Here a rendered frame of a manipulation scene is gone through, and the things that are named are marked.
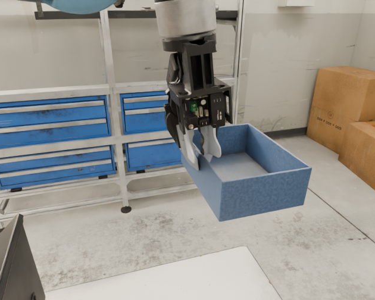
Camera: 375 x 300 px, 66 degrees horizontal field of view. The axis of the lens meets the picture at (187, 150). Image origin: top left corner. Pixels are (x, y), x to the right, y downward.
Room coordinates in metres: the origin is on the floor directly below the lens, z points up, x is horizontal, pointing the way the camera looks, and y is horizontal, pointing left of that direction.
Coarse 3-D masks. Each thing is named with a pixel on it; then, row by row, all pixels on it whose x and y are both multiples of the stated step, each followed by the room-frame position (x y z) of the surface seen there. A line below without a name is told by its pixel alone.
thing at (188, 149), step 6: (180, 132) 0.41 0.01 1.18; (186, 132) 0.40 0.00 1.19; (192, 132) 0.42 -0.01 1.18; (180, 138) 0.41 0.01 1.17; (186, 138) 0.40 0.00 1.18; (192, 138) 0.42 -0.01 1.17; (180, 144) 0.41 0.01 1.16; (186, 144) 0.40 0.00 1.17; (192, 144) 0.42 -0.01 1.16; (180, 150) 0.41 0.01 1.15; (186, 150) 0.41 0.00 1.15; (192, 150) 0.38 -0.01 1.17; (186, 156) 0.41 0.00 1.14; (192, 156) 0.38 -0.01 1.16; (192, 162) 0.42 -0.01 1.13; (198, 162) 0.42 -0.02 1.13; (198, 168) 0.42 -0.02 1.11
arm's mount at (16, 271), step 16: (16, 224) 0.43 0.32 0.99; (0, 240) 0.42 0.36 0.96; (16, 240) 0.40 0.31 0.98; (0, 256) 0.37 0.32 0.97; (16, 256) 0.39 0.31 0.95; (32, 256) 0.46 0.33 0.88; (0, 272) 0.32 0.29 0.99; (16, 272) 0.37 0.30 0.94; (32, 272) 0.43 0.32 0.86; (0, 288) 0.30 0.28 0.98; (16, 288) 0.34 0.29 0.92; (32, 288) 0.41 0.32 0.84
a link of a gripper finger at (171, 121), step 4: (164, 104) 0.42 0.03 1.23; (168, 104) 0.42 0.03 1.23; (164, 108) 0.42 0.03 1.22; (168, 108) 0.42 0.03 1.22; (168, 112) 0.41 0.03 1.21; (172, 112) 0.42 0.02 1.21; (164, 116) 0.42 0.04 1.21; (168, 116) 0.41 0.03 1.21; (172, 116) 0.41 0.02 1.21; (176, 116) 0.41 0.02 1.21; (168, 120) 0.41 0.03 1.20; (172, 120) 0.41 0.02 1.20; (176, 120) 0.41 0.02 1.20; (168, 124) 0.41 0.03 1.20; (172, 124) 0.41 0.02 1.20; (176, 124) 0.41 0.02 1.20; (168, 128) 0.41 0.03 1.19; (172, 128) 0.41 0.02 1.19; (176, 128) 0.41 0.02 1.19; (172, 132) 0.42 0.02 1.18; (176, 132) 0.41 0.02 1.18; (172, 136) 0.42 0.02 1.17; (176, 136) 0.41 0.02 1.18; (176, 140) 0.42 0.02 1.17
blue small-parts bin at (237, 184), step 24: (240, 144) 0.57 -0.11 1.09; (264, 144) 0.50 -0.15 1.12; (192, 168) 0.46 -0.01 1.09; (216, 168) 0.49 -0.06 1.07; (240, 168) 0.49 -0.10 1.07; (264, 168) 0.49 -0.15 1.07; (288, 168) 0.43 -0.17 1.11; (216, 192) 0.36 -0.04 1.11; (240, 192) 0.35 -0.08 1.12; (264, 192) 0.36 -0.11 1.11; (288, 192) 0.37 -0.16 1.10; (216, 216) 0.35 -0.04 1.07; (240, 216) 0.35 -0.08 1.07
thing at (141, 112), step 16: (128, 96) 1.79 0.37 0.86; (144, 96) 1.82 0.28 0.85; (160, 96) 1.84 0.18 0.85; (128, 112) 1.77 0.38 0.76; (144, 112) 1.80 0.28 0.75; (160, 112) 1.85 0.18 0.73; (128, 128) 1.78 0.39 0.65; (144, 128) 1.81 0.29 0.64; (160, 128) 1.85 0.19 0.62; (128, 144) 1.77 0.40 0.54; (144, 144) 1.80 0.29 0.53; (160, 144) 1.84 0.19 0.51; (176, 144) 1.88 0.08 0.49; (128, 160) 1.78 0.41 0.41; (144, 160) 1.81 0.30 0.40; (160, 160) 1.84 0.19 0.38; (176, 160) 1.87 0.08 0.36
